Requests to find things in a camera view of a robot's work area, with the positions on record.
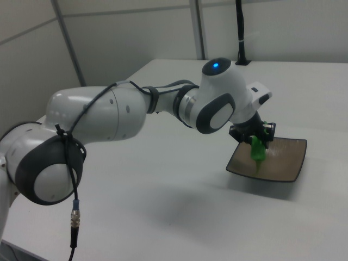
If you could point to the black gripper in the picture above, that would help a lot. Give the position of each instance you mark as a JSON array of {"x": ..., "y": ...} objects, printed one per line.
[{"x": 248, "y": 126}]

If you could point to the green chili pepper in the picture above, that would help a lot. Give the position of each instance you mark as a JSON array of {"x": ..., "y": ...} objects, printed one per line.
[{"x": 257, "y": 152}]

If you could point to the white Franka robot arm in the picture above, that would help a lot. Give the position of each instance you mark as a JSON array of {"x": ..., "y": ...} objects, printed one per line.
[{"x": 108, "y": 114}]

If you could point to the square brown ceramic plate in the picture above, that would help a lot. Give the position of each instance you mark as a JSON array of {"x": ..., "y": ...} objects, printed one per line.
[{"x": 282, "y": 160}]

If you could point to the black pole with base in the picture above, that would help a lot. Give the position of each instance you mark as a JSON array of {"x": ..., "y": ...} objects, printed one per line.
[{"x": 241, "y": 30}]

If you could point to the grey aluminium frame post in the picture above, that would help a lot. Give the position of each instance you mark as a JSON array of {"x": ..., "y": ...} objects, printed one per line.
[
  {"x": 69, "y": 43},
  {"x": 197, "y": 27}
]

